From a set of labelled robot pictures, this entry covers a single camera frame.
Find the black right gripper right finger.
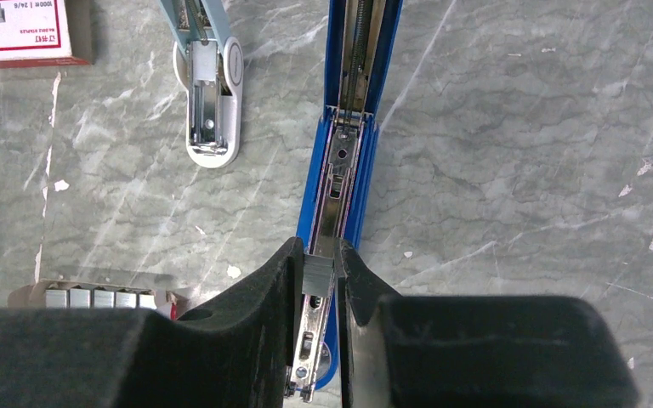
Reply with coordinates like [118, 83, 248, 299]
[334, 241, 640, 407]

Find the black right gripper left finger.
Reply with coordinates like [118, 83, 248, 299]
[0, 237, 304, 407]

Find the grey staple strip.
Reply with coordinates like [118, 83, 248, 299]
[302, 254, 334, 298]

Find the grey staple strips tray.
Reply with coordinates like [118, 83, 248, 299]
[7, 280, 188, 320]

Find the white red staple box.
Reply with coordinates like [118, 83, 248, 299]
[0, 0, 94, 69]

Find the small white stapler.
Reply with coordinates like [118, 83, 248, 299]
[160, 0, 244, 169]

